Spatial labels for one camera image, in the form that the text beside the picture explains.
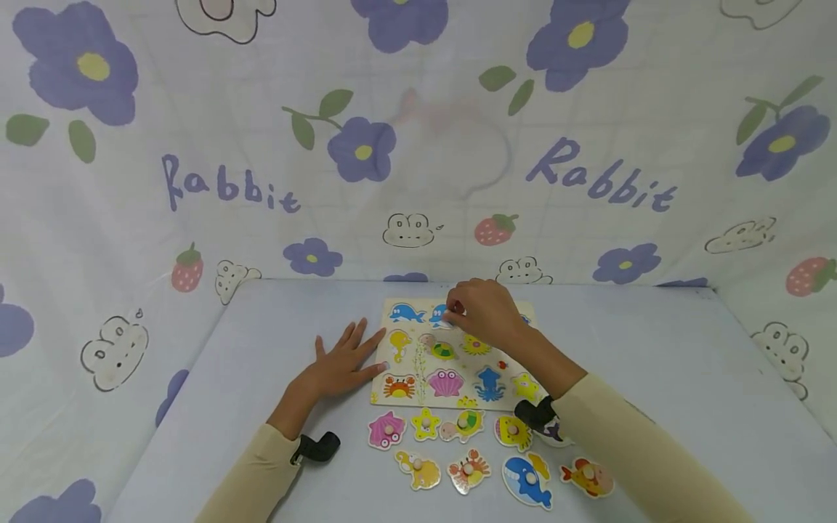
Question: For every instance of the person's left little finger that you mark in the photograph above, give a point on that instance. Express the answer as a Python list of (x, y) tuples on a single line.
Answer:
[(320, 348)]

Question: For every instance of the blue whale puzzle piece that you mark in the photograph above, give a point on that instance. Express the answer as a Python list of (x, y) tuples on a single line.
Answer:
[(518, 472)]

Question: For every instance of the yellow octopus puzzle piece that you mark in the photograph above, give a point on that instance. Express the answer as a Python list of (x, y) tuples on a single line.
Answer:
[(518, 441)]

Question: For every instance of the pink shell puzzle piece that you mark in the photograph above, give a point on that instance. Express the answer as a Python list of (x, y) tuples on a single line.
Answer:
[(384, 427)]

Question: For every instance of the person's right thumb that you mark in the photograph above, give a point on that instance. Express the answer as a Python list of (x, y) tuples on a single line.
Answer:
[(455, 319)]

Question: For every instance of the green turtle puzzle piece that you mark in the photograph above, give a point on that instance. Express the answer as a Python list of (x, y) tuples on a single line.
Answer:
[(472, 423)]

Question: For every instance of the blue dolphin puzzle piece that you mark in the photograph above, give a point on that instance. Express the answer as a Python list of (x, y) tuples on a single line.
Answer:
[(438, 318)]

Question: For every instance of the person's left ring finger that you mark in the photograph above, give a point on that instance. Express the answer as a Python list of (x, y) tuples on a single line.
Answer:
[(345, 336)]

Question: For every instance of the person's right forearm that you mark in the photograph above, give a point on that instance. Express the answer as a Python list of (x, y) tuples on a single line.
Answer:
[(628, 443)]

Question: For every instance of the orange fish puzzle piece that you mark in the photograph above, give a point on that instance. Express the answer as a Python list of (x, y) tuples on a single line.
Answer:
[(598, 481)]

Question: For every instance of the person's left index finger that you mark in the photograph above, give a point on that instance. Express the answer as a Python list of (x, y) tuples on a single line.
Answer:
[(373, 343)]

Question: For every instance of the person's right hand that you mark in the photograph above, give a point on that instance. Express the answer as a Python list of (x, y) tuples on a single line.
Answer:
[(490, 309)]

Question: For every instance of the yellow starfish puzzle piece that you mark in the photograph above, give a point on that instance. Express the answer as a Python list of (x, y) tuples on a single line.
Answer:
[(425, 430)]

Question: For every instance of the person's left forearm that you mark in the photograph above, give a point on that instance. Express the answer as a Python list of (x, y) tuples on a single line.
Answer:
[(261, 461)]

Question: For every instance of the black wrist band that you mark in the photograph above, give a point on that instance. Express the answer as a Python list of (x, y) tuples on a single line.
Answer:
[(536, 415), (320, 448)]

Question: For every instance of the person's left thumb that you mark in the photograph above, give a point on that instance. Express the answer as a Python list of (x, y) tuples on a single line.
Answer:
[(371, 373)]

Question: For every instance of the yellow seahorse puzzle piece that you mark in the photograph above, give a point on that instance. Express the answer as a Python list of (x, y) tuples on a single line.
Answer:
[(429, 475)]

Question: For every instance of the person's right fingers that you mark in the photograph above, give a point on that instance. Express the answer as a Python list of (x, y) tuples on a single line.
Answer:
[(461, 292)]

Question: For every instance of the wooden sea animal puzzle board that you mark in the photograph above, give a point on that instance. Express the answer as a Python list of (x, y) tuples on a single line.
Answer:
[(418, 367)]

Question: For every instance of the person's left hand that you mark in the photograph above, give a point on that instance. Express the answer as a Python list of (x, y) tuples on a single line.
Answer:
[(330, 372)]

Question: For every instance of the person's left middle finger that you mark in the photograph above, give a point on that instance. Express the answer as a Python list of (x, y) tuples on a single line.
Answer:
[(358, 335)]

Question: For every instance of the dark purple puzzle piece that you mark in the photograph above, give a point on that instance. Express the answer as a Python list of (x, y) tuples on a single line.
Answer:
[(553, 434)]

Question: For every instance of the red crab puzzle piece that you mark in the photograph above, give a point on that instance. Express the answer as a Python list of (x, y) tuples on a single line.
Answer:
[(476, 467)]

